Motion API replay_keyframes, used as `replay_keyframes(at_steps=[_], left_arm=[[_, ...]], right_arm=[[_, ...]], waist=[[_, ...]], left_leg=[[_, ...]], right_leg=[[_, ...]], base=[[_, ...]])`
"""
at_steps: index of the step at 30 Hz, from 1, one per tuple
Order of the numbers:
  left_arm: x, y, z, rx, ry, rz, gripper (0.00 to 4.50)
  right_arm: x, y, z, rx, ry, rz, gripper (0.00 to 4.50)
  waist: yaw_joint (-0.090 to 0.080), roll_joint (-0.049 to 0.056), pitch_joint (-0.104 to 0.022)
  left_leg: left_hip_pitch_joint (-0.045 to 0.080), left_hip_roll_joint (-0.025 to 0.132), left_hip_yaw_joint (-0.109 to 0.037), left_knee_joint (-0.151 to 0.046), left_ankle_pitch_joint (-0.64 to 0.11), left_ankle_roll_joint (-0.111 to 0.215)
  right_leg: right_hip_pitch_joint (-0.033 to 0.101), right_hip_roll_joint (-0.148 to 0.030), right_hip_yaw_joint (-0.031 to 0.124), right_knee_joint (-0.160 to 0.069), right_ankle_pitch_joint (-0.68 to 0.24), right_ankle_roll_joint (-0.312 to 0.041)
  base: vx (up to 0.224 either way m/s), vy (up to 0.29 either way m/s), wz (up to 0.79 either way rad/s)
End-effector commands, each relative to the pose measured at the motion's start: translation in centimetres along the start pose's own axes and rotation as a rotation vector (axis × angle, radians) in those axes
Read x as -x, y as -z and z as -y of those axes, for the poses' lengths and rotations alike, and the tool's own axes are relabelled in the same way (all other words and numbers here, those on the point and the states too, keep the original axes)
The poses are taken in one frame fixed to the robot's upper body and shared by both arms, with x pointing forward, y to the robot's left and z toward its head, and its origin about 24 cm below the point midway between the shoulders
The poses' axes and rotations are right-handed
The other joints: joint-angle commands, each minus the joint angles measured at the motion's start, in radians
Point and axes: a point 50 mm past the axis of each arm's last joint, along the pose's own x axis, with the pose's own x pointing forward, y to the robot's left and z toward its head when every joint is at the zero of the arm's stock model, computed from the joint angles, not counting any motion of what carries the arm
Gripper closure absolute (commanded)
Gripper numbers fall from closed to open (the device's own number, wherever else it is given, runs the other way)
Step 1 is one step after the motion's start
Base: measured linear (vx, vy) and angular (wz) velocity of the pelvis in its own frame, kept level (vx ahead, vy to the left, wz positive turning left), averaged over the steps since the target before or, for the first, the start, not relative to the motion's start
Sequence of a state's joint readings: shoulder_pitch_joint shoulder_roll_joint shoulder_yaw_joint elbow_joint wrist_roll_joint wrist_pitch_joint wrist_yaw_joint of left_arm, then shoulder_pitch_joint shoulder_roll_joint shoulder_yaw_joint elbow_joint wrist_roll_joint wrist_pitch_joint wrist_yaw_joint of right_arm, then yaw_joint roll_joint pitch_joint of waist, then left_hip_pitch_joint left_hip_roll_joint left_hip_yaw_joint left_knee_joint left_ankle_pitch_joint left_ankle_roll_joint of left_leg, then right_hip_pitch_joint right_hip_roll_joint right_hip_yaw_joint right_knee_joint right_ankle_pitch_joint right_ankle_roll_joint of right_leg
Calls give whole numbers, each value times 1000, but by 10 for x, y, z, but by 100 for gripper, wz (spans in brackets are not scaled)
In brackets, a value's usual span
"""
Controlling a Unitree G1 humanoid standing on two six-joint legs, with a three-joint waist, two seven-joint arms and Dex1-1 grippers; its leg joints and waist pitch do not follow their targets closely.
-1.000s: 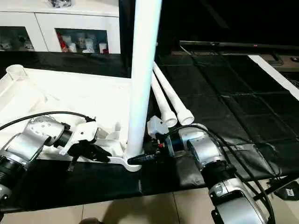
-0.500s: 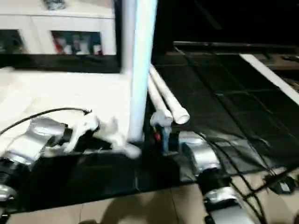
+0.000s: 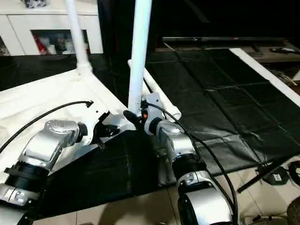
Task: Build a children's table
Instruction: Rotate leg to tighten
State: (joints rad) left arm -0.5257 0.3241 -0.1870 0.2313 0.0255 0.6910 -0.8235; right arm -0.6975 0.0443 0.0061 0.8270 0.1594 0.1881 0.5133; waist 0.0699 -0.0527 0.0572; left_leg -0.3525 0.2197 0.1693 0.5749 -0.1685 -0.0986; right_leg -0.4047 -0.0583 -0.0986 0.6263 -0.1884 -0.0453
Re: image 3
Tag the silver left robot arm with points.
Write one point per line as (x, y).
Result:
(42, 150)

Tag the black mat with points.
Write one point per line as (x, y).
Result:
(215, 93)

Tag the black cabinet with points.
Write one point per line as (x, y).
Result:
(211, 18)

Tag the white plastic table top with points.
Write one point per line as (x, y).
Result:
(37, 103)

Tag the black power adapter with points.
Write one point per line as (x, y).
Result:
(276, 177)

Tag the white glass-door cabinet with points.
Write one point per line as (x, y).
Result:
(47, 28)

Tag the grey object on cabinet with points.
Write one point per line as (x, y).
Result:
(34, 3)

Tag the black remote control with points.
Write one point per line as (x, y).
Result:
(284, 49)

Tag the white flat strip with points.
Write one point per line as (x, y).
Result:
(267, 75)

